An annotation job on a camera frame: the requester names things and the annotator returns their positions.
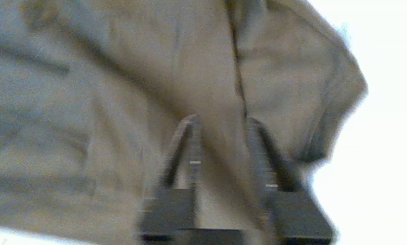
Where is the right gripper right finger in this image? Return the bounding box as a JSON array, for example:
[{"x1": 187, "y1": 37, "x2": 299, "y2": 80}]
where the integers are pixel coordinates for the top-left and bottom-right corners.
[{"x1": 246, "y1": 117, "x2": 335, "y2": 245}]

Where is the black t-shirt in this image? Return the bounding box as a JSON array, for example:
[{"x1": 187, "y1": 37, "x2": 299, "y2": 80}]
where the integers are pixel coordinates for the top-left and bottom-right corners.
[{"x1": 0, "y1": 0, "x2": 369, "y2": 245}]

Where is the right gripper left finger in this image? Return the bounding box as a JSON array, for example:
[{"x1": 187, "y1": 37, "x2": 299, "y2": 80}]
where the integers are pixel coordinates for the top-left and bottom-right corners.
[{"x1": 139, "y1": 114, "x2": 202, "y2": 243}]

